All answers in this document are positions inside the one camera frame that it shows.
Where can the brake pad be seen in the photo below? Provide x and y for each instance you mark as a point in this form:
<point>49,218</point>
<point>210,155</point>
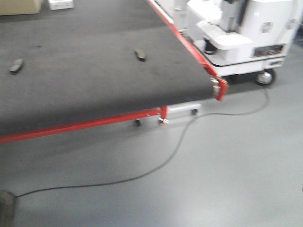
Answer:
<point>140,55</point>
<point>16,66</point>

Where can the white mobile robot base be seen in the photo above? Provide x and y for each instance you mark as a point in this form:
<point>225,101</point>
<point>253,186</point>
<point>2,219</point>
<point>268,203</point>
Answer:
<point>238,37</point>

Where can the dark conveyor belt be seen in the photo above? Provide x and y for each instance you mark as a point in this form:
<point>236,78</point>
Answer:
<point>94,66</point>

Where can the long white box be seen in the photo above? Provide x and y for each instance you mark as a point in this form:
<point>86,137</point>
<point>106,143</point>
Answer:
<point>60,4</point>

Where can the right striped traffic cone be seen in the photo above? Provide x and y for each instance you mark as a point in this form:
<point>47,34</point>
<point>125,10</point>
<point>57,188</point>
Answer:
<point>7,208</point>

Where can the brown cardboard box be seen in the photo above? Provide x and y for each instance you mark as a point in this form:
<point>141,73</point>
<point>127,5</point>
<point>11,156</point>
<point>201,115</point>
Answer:
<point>20,7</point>

